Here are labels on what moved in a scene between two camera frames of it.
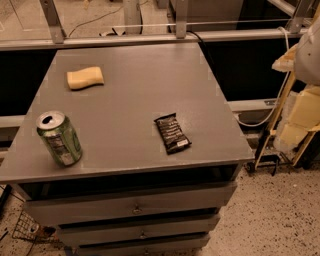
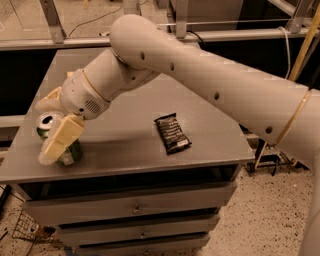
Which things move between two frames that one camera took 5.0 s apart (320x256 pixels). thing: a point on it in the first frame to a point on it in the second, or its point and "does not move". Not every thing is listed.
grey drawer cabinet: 88,156 does not move
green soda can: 60,135 does not move
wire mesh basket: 28,228 does not move
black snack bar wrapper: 172,133 does not move
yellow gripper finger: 287,62 to 50,103
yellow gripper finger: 305,117 to 70,130
